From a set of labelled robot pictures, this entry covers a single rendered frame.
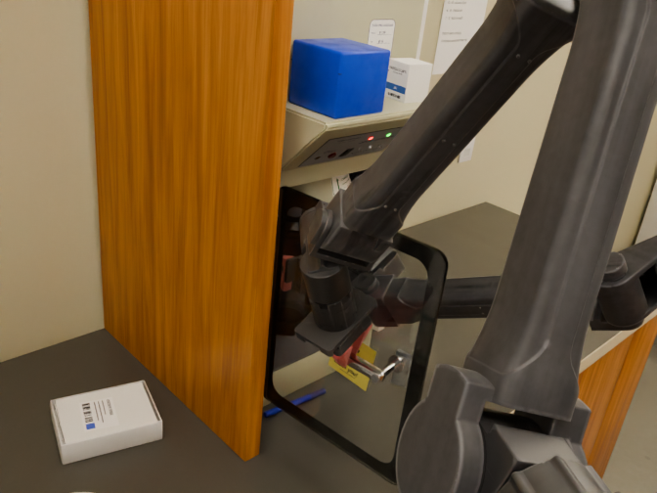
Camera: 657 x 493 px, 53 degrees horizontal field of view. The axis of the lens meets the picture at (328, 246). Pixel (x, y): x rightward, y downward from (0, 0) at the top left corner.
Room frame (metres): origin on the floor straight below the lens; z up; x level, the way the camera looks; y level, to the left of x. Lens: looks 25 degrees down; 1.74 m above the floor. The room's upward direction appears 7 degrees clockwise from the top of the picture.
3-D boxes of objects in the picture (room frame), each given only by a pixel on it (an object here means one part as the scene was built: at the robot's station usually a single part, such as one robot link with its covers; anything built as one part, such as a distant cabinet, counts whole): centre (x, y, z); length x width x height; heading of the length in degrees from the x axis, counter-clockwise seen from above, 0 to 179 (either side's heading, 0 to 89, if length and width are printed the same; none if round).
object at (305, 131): (1.02, -0.05, 1.46); 0.32 x 0.12 x 0.10; 137
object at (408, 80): (1.07, -0.10, 1.54); 0.05 x 0.05 x 0.06; 39
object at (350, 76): (0.96, 0.01, 1.56); 0.10 x 0.10 x 0.09; 47
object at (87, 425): (0.86, 0.34, 0.96); 0.16 x 0.12 x 0.04; 121
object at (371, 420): (0.85, -0.03, 1.19); 0.30 x 0.01 x 0.40; 53
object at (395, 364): (0.78, -0.07, 1.20); 0.10 x 0.05 x 0.03; 53
